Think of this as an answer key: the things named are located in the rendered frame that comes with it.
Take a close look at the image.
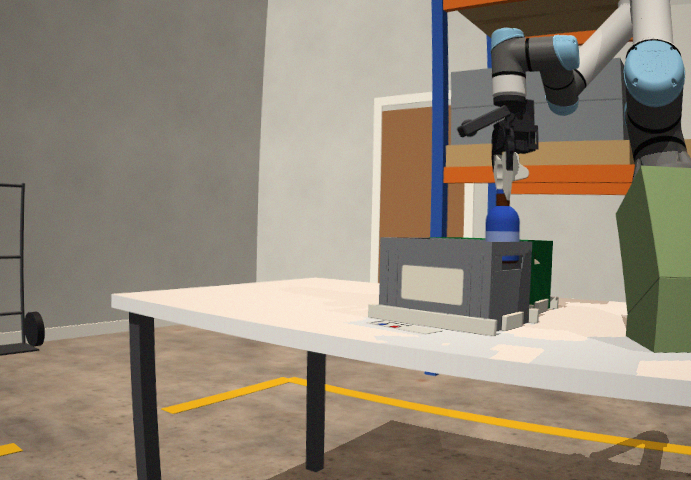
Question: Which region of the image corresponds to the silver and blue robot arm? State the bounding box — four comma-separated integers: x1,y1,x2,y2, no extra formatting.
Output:
490,0,691,179

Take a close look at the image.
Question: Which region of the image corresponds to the white paper pick list strip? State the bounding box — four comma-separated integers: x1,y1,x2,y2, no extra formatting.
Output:
366,320,443,334

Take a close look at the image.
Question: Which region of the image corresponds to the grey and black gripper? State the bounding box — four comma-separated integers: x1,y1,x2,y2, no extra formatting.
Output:
491,95,538,201

